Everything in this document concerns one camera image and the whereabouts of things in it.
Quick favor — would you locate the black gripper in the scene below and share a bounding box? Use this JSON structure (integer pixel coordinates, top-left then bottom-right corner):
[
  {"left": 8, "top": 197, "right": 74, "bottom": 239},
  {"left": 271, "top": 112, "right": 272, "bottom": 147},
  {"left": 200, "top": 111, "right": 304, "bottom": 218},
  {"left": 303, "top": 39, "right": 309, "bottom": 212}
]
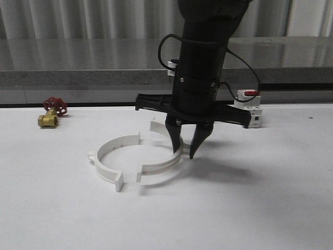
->
[{"left": 135, "top": 71, "right": 251, "bottom": 159}]

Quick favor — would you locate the white half-ring pipe clamp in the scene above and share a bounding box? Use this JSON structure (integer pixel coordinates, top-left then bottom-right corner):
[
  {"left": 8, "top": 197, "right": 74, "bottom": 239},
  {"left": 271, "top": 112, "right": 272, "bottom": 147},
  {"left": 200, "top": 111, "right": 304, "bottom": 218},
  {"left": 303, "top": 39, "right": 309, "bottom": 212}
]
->
[
  {"left": 87, "top": 130, "right": 142, "bottom": 193},
  {"left": 136, "top": 120, "right": 190, "bottom": 183}
]

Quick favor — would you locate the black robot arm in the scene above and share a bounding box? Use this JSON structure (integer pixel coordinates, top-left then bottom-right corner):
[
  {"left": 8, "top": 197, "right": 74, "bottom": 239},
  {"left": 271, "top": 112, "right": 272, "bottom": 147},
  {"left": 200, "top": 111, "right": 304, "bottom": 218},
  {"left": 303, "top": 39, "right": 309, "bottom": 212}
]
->
[{"left": 135, "top": 1, "right": 251, "bottom": 157}]

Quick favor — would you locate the grey stone counter ledge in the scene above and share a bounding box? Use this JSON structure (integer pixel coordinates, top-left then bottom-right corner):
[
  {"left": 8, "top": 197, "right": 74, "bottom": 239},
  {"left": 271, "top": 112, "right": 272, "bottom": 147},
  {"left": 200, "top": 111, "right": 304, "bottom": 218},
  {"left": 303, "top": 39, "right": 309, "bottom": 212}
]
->
[{"left": 1, "top": 37, "right": 332, "bottom": 106}]

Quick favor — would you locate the brass valve red handwheel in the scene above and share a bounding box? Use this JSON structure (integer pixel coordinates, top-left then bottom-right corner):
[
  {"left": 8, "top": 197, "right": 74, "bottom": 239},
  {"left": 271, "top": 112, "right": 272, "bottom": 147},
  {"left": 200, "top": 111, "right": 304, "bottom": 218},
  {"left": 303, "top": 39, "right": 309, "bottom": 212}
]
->
[{"left": 37, "top": 97, "right": 68, "bottom": 128}]

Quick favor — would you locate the grey pleated curtain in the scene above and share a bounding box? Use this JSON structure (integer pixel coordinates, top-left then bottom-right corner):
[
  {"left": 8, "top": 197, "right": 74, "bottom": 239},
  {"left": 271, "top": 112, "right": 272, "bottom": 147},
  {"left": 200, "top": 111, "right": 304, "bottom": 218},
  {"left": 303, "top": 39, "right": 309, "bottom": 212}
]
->
[{"left": 1, "top": 1, "right": 332, "bottom": 39}]

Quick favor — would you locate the white circuit breaker red switch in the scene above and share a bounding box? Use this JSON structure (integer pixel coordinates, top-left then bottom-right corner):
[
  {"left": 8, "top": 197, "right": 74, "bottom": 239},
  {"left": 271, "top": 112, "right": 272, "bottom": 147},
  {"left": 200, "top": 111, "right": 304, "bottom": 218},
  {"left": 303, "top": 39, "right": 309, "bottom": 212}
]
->
[{"left": 234, "top": 89, "right": 262, "bottom": 128}]

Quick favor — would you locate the black cable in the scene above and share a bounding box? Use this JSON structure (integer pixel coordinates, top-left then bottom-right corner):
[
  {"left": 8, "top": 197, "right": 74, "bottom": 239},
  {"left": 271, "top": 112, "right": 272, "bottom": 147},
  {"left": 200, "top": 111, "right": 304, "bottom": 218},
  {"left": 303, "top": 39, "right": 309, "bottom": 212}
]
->
[{"left": 158, "top": 33, "right": 262, "bottom": 104}]

